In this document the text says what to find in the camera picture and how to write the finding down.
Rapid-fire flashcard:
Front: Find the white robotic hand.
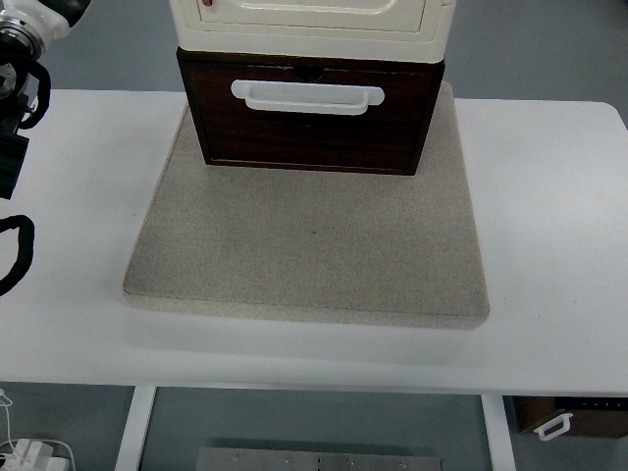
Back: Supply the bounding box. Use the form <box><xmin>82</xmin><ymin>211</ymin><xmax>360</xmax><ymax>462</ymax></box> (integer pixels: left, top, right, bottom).
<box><xmin>1</xmin><ymin>0</ymin><xmax>91</xmax><ymax>40</ymax></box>

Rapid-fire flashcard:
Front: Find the white drawer handle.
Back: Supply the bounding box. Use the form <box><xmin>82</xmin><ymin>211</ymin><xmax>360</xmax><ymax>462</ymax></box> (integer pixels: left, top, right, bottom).
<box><xmin>231</xmin><ymin>79</ymin><xmax>386</xmax><ymax>116</ymax></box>

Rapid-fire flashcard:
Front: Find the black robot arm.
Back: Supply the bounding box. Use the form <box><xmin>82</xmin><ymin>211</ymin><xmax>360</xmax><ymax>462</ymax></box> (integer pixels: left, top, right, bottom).
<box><xmin>1</xmin><ymin>0</ymin><xmax>91</xmax><ymax>200</ymax></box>

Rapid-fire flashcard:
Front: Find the cream cabinet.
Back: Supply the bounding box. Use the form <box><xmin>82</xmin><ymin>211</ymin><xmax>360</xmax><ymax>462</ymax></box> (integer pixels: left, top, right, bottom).
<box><xmin>170</xmin><ymin>0</ymin><xmax>456</xmax><ymax>64</ymax></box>

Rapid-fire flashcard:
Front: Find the dark wooden drawer housing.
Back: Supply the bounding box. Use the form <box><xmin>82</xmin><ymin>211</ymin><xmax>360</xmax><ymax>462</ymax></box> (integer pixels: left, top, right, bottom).
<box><xmin>176</xmin><ymin>47</ymin><xmax>447</xmax><ymax>177</ymax></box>

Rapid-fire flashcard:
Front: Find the beige fabric mat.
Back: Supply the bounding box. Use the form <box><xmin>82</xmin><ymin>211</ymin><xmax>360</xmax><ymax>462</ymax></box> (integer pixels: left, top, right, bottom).
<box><xmin>123</xmin><ymin>83</ymin><xmax>490</xmax><ymax>330</ymax></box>

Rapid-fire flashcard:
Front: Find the white power adapter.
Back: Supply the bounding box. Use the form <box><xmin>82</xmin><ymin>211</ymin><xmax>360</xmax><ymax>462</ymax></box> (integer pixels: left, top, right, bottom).
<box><xmin>1</xmin><ymin>439</ymin><xmax>75</xmax><ymax>471</ymax></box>

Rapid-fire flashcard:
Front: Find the white table leg left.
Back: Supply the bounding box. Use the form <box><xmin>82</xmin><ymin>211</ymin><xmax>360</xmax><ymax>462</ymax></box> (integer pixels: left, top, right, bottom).
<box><xmin>114</xmin><ymin>386</ymin><xmax>157</xmax><ymax>471</ymax></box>

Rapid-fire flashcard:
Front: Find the white table leg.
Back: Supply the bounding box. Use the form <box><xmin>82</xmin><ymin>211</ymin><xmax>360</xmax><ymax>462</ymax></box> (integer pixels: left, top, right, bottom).
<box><xmin>481</xmin><ymin>394</ymin><xmax>516</xmax><ymax>471</ymax></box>
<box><xmin>114</xmin><ymin>386</ymin><xmax>157</xmax><ymax>471</ymax></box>

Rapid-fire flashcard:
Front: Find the white table leg right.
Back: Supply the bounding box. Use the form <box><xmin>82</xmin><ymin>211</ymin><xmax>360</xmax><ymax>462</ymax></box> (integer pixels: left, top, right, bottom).
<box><xmin>481</xmin><ymin>394</ymin><xmax>516</xmax><ymax>471</ymax></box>

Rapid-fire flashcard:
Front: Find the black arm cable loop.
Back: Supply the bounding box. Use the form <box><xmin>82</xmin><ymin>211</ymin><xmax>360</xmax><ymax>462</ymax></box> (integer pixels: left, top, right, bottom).
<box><xmin>0</xmin><ymin>214</ymin><xmax>36</xmax><ymax>297</ymax></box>

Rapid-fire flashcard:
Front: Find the white cable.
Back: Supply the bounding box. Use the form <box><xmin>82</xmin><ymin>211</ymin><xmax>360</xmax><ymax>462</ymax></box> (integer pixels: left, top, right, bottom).
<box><xmin>0</xmin><ymin>388</ymin><xmax>16</xmax><ymax>450</ymax></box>

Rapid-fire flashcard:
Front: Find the brown box with white handle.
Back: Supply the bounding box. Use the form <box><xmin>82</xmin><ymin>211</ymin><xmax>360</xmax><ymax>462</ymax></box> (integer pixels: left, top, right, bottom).
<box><xmin>513</xmin><ymin>396</ymin><xmax>627</xmax><ymax>442</ymax></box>

